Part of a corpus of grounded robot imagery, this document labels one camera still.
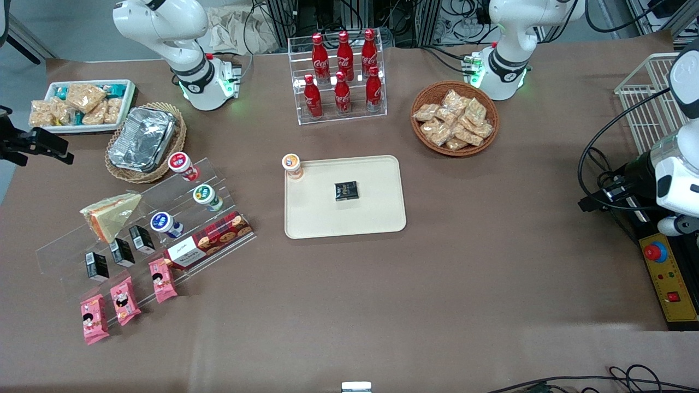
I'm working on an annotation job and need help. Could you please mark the triangle sandwich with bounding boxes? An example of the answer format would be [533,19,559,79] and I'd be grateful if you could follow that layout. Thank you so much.
[80,193,143,244]

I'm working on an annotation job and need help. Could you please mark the beige plastic tray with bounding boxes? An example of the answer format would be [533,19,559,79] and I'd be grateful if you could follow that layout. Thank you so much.
[284,155,407,240]

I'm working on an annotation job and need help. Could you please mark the silver foil container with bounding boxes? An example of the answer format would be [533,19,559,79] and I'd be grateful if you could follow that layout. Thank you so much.
[108,107,177,173]

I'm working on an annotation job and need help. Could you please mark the white plastic bin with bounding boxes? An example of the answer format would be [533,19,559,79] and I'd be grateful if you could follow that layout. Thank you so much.
[41,79,137,135]

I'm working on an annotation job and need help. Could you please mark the yellow emergency stop box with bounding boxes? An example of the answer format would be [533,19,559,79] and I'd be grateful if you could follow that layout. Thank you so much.
[638,232,699,331]

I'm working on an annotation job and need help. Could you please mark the grey metal bar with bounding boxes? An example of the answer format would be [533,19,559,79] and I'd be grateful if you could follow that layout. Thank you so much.
[3,12,56,62]

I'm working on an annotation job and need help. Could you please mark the flat wicker basket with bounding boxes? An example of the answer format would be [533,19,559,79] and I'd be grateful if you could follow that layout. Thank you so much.
[104,102,187,184]

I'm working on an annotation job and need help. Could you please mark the red lid yogurt bottle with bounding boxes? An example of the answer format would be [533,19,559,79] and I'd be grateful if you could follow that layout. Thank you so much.
[168,152,199,182]

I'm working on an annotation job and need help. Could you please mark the small black carton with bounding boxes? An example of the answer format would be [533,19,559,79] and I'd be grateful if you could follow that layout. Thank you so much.
[85,251,110,283]
[109,238,136,269]
[129,225,157,255]

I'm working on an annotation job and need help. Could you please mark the blue lid yogurt bottle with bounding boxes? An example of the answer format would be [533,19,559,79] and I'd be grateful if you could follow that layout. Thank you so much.
[150,212,184,240]

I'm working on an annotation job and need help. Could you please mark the green lid yogurt bottle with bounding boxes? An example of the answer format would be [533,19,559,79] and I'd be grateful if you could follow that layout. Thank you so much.
[193,184,224,213]

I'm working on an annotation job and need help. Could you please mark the clear acrylic step shelf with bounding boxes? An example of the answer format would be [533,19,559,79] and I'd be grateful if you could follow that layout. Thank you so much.
[35,157,258,329]

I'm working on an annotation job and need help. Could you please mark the pink snack packet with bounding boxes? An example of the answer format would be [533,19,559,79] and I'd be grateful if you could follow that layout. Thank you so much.
[110,276,143,327]
[149,258,179,304]
[80,294,110,346]

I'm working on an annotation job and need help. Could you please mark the red plaid cookie box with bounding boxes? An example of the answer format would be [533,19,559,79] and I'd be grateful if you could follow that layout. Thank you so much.
[164,211,254,271]

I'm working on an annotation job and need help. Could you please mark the beige crumpled cloth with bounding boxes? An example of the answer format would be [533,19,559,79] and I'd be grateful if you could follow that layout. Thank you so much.
[203,7,280,56]

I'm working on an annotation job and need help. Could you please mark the round wicker bowl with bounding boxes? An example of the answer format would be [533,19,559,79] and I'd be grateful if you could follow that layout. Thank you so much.
[411,81,500,158]

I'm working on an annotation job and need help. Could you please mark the orange lid yogurt bottle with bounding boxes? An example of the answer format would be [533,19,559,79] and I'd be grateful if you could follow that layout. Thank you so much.
[282,154,304,181]

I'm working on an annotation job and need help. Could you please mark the red cola bottle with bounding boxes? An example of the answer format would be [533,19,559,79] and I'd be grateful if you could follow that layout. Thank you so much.
[303,74,323,119]
[365,66,383,112]
[334,71,352,116]
[311,33,330,84]
[336,31,355,82]
[361,29,379,78]

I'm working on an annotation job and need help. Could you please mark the clear acrylic bottle rack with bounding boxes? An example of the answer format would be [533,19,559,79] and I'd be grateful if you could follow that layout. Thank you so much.
[288,34,388,126]

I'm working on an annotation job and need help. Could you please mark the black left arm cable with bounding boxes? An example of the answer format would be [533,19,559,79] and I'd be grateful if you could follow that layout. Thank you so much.
[577,87,673,215]

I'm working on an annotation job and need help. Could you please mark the white wire basket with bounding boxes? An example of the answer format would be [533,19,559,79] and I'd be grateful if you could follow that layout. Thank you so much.
[614,53,684,157]

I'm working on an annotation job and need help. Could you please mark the black floor cables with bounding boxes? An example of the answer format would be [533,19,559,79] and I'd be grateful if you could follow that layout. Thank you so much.
[485,365,699,393]

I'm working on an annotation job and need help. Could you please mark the aluminium frame rack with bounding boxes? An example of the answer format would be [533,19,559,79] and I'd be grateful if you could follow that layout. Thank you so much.
[265,0,444,49]

